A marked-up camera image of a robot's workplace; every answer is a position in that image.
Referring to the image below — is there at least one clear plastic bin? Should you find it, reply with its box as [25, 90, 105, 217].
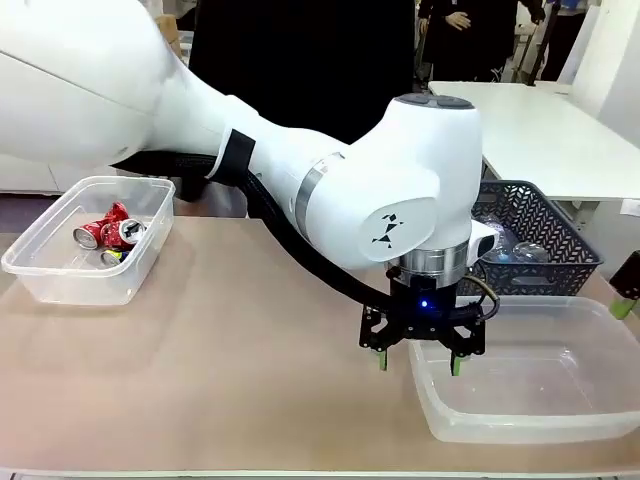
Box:
[0, 175, 176, 307]
[407, 295, 640, 444]

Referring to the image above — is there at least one white table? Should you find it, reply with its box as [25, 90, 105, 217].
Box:
[428, 79, 640, 204]

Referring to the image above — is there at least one black left arm strap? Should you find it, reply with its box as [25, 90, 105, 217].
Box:
[215, 128, 257, 182]

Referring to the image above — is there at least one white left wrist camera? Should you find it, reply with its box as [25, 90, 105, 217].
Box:
[470, 221, 502, 262]

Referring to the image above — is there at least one person in black top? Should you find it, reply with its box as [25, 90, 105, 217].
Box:
[187, 0, 417, 151]

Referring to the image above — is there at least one crushed red soda can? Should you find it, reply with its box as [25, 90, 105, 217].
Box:
[103, 201, 132, 227]

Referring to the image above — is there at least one grey lattice plastic basket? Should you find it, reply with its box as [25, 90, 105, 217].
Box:
[468, 180, 606, 298]

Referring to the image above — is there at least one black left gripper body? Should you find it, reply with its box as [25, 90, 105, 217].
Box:
[389, 273, 460, 342]

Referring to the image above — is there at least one clear plastic bottle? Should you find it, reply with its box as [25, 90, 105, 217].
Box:
[514, 240, 552, 264]
[483, 219, 521, 265]

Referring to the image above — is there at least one red can with top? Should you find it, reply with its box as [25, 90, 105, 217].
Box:
[102, 217, 149, 250]

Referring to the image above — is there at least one background person in black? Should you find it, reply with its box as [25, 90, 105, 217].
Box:
[418, 0, 519, 84]

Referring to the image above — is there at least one black stand pole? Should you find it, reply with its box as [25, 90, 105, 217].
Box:
[513, 0, 551, 87]

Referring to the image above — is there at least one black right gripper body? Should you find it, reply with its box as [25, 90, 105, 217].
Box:
[610, 250, 640, 302]

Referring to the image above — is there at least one blue yellow can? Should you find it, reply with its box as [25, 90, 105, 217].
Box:
[99, 248, 132, 267]

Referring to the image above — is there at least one black sleeved arm cable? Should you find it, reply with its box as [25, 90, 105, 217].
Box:
[107, 148, 401, 315]

